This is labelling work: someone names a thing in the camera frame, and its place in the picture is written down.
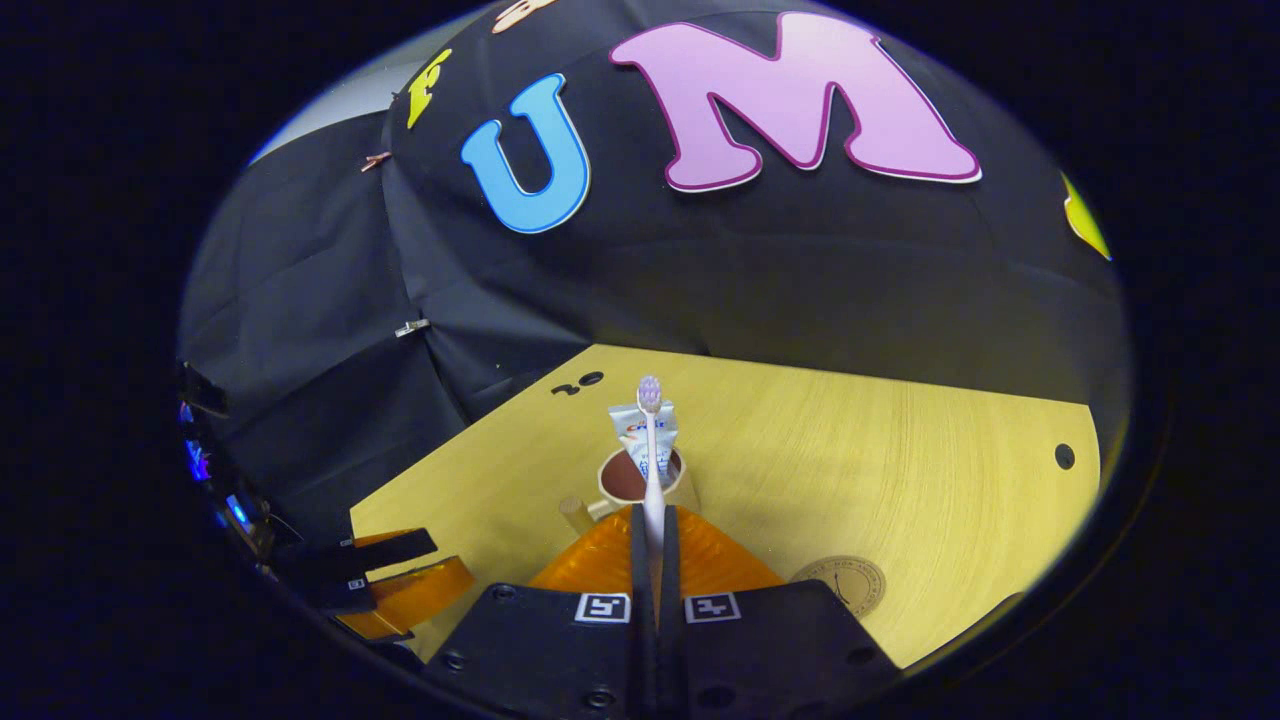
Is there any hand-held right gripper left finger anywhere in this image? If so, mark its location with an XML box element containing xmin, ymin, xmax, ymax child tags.
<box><xmin>425</xmin><ymin>505</ymin><xmax>652</xmax><ymax>717</ymax></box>

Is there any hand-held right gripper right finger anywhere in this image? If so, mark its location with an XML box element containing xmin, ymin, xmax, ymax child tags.
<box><xmin>660</xmin><ymin>505</ymin><xmax>903</xmax><ymax>717</ymax></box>

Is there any round brown coaster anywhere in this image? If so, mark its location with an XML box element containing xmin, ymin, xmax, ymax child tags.
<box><xmin>789</xmin><ymin>555</ymin><xmax>888</xmax><ymax>620</ymax></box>

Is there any beige cup with handle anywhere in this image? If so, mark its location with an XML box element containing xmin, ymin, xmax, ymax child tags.
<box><xmin>557</xmin><ymin>446</ymin><xmax>702</xmax><ymax>537</ymax></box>

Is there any pale pink toothbrush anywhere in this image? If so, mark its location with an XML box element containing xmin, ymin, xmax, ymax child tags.
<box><xmin>637</xmin><ymin>375</ymin><xmax>669</xmax><ymax>566</ymax></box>

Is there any white toothpaste tube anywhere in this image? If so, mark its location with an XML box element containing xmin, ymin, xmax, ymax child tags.
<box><xmin>607</xmin><ymin>399</ymin><xmax>680</xmax><ymax>488</ymax></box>

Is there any yellow wooden desktop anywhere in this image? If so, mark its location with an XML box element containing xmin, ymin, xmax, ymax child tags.
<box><xmin>350</xmin><ymin>344</ymin><xmax>1103</xmax><ymax>670</ymax></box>

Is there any black backdrop cloth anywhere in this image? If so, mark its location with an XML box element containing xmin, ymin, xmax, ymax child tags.
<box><xmin>180</xmin><ymin>0</ymin><xmax>1131</xmax><ymax>561</ymax></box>

